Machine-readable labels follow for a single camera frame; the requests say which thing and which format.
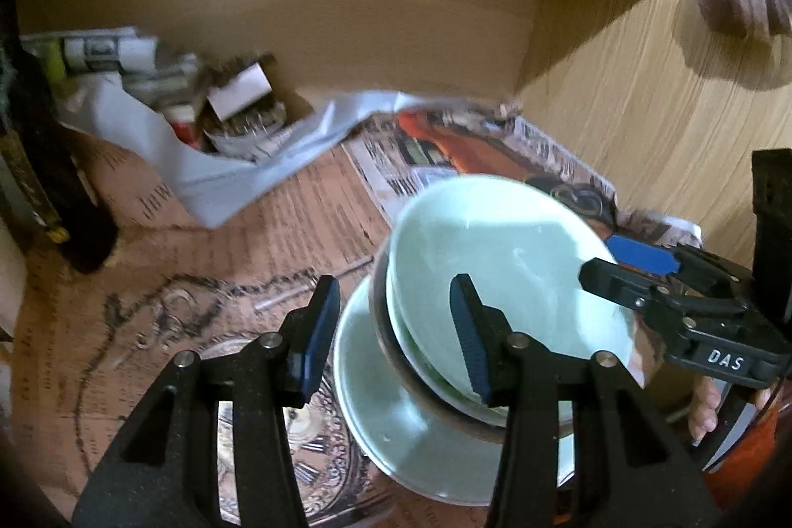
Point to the person's right hand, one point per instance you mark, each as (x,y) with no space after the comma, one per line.
(705,410)

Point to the white card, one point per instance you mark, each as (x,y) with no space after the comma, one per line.
(238,89)

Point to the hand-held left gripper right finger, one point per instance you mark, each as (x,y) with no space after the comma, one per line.
(470,342)

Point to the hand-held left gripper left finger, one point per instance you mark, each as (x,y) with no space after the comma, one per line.
(322,330)

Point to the small bowl of coins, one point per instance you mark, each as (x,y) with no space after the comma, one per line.
(247,130)

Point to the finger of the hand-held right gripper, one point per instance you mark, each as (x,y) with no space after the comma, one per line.
(640,254)
(619,280)

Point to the mint green bowl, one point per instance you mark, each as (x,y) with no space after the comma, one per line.
(526,280)

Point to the dark wine bottle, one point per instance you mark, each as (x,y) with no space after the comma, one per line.
(68,194)

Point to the mint green plate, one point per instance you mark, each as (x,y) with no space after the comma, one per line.
(371,410)

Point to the lilac bowl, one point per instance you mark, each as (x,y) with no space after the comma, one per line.
(408,398)

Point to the white paper sheet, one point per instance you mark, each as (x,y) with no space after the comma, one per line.
(198,175)

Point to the newspaper sheet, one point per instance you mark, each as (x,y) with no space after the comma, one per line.
(421,163)

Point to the folded newspaper stack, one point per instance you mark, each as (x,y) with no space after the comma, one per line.
(99,52)

